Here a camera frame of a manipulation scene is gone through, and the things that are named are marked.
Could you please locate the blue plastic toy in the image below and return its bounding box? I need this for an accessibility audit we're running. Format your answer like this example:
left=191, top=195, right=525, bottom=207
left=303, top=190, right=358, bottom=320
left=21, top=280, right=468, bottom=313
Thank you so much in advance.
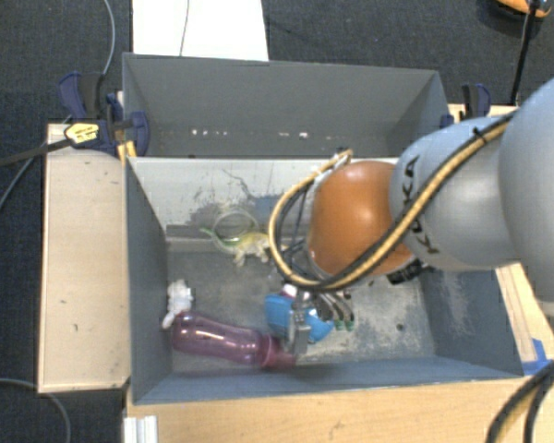
left=263, top=284, right=336, bottom=345

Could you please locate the purple plastic bottle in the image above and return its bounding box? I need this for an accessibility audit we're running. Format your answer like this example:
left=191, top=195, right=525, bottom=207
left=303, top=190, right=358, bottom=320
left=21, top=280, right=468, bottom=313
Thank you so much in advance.
left=169, top=311, right=299, bottom=371

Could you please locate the yellow-green toy lizard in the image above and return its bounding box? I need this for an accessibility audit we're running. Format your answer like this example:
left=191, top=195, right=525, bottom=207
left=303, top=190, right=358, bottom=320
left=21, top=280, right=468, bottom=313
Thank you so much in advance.
left=199, top=226, right=272, bottom=268

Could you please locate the white toy animal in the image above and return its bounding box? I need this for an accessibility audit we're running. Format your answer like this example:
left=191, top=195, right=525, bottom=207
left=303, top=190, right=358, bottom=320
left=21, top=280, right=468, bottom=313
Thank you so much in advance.
left=160, top=278, right=196, bottom=329

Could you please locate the grey metal bin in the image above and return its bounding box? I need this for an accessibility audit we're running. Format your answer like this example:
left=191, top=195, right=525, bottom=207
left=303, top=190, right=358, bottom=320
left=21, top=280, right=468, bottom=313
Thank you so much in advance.
left=121, top=52, right=525, bottom=406

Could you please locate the pale wood flat board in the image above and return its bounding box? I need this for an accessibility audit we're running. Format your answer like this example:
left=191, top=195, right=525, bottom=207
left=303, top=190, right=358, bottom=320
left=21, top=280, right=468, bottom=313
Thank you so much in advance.
left=36, top=122, right=133, bottom=394

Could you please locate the clear glass ring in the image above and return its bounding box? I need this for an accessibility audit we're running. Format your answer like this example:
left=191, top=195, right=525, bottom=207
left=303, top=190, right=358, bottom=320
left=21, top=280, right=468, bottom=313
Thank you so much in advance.
left=211, top=207, right=260, bottom=250

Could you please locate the black cylinder on white bracket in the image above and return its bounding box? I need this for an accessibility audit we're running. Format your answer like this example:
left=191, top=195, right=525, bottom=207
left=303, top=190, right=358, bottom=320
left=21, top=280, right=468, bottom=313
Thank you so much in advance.
left=386, top=258, right=427, bottom=286

